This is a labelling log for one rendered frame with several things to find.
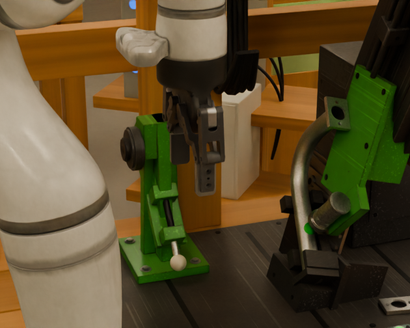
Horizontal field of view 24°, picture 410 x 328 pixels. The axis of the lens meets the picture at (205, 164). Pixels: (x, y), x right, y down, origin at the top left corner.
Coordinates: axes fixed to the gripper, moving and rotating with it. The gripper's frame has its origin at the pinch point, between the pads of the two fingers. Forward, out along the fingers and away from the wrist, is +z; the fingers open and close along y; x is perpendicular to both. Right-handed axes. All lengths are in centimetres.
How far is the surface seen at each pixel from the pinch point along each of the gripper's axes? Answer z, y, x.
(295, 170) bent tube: 21, 43, -32
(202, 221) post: 40, 66, -23
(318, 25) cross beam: 5, 74, -50
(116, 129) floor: 129, 352, -72
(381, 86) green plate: 3, 31, -40
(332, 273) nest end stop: 33, 28, -33
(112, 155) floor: 129, 319, -62
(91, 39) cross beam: 4, 74, -5
